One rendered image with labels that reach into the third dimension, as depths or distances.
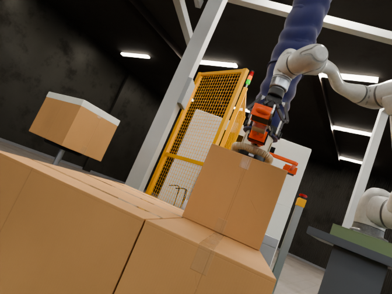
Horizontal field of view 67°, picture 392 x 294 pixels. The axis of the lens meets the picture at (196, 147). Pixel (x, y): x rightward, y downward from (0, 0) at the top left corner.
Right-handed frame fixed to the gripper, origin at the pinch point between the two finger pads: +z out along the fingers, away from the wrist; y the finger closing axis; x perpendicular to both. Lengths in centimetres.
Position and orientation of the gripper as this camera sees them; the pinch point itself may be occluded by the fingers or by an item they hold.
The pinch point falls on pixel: (262, 128)
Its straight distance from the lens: 141.9
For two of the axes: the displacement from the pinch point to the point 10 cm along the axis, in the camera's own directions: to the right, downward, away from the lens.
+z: -3.8, 9.1, -1.5
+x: -1.5, -2.2, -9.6
